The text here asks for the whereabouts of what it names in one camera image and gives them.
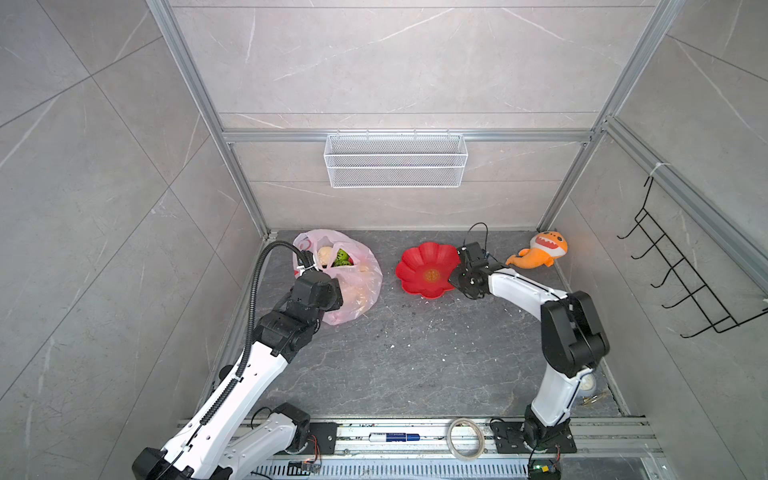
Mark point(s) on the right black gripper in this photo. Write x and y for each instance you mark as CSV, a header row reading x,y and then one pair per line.
x,y
454,279

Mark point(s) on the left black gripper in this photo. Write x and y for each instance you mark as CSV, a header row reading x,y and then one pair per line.
x,y
333,295

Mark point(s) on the beige round fruit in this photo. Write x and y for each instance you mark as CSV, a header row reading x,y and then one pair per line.
x,y
325,256

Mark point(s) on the green bumpy fruit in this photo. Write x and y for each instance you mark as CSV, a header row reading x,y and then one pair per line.
x,y
342,259

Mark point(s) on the red flower-shaped bowl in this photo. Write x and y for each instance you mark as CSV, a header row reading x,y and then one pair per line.
x,y
425,270

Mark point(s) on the pink plastic bag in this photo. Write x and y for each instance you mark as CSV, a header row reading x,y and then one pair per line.
x,y
360,283

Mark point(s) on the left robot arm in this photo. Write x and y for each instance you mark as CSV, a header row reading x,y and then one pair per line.
x,y
208,446

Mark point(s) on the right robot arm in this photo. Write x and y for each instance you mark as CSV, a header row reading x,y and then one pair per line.
x,y
573,340

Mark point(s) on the orange shark plush toy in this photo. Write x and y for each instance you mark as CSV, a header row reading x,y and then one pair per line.
x,y
544,248

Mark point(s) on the small grey alarm clock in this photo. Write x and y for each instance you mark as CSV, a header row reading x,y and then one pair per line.
x,y
587,386

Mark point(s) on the white tape roll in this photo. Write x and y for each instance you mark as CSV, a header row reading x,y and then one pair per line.
x,y
465,440

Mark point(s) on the blue white marker pen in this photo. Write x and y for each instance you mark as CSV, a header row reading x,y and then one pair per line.
x,y
394,437

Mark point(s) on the white wire mesh basket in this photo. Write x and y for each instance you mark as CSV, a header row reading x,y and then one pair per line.
x,y
402,160

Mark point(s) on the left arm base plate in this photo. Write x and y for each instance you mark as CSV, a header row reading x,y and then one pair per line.
x,y
312,436

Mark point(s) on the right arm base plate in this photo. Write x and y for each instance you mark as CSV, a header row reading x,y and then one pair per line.
x,y
518,437

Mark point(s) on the black wire hook rack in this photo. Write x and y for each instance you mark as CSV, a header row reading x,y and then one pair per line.
x,y
696,290

